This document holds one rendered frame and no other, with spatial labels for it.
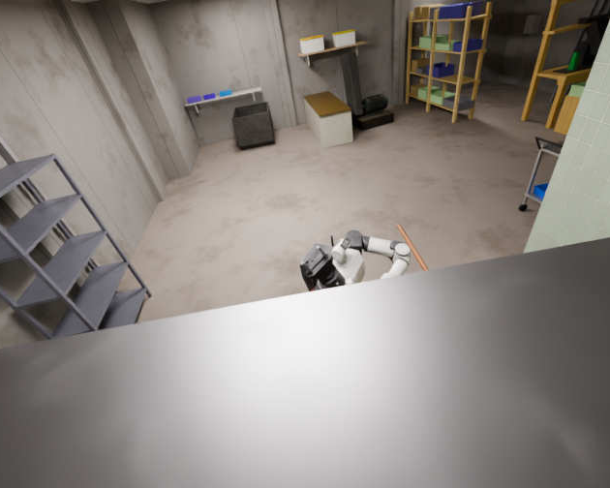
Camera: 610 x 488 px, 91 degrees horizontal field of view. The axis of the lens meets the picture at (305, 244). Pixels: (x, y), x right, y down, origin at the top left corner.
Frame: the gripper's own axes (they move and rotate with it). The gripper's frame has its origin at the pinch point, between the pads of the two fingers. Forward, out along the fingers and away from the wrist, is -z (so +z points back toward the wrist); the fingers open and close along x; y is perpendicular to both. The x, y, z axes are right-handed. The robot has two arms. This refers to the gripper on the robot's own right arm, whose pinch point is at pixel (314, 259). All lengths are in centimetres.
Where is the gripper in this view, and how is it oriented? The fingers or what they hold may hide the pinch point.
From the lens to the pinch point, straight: 114.0
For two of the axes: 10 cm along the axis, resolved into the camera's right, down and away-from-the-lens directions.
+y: 4.8, 3.6, -8.0
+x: 7.0, -7.0, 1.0
